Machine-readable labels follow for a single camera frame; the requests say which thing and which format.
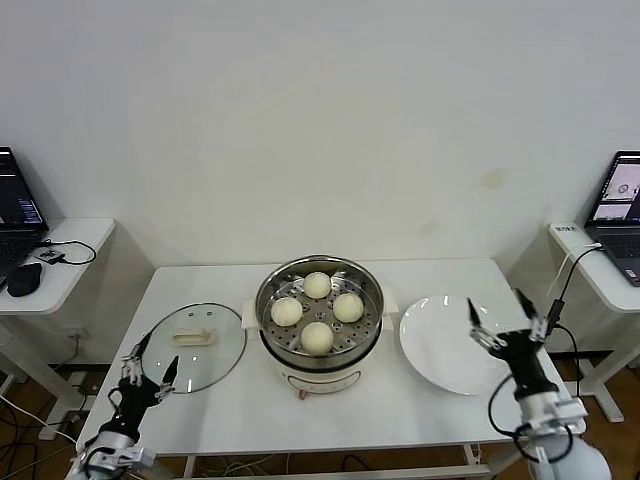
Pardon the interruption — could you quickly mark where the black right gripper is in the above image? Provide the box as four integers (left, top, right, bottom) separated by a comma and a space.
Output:
467, 288, 557, 400

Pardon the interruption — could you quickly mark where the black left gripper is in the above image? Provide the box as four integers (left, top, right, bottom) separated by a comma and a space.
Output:
107, 331, 180, 441

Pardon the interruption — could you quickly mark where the glass lid with cream handle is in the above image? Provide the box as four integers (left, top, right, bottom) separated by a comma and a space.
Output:
139, 301, 249, 395

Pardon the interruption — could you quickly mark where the white steamed baozi bun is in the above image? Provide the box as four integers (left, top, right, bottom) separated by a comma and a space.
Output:
332, 293, 365, 324
302, 271, 332, 300
270, 296, 304, 328
299, 321, 335, 355

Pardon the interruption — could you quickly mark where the stainless steel steamer basket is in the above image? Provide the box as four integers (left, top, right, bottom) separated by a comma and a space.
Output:
242, 254, 399, 369

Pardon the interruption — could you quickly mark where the white round plate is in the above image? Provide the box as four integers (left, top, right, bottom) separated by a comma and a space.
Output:
398, 294, 516, 397

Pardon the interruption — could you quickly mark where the white side table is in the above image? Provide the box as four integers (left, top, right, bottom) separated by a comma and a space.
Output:
0, 217, 117, 416
546, 222, 640, 425

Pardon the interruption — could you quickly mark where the white floor power strip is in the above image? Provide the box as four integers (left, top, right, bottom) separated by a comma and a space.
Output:
38, 421, 77, 442

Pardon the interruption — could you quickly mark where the grey laptop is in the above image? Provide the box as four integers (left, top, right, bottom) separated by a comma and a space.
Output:
583, 150, 640, 287

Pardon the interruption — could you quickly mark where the black computer mouse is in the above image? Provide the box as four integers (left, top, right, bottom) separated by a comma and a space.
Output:
7, 262, 45, 298

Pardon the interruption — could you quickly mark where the cream electric cooking pot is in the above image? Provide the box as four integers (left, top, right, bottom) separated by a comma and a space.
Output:
259, 329, 384, 401

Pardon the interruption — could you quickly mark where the black laptop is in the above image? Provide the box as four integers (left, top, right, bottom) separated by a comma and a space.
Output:
0, 145, 51, 290

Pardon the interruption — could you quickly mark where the black cable with adapter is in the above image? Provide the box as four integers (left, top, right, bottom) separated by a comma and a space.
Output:
539, 243, 604, 401

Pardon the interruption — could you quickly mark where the white laptop cable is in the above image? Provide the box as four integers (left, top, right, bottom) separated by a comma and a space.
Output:
546, 241, 604, 297

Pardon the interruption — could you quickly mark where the black hub cable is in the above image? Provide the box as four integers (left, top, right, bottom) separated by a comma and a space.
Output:
33, 239, 98, 266

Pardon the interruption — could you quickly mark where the white table frame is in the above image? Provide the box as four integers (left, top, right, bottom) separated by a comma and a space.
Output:
182, 439, 531, 480

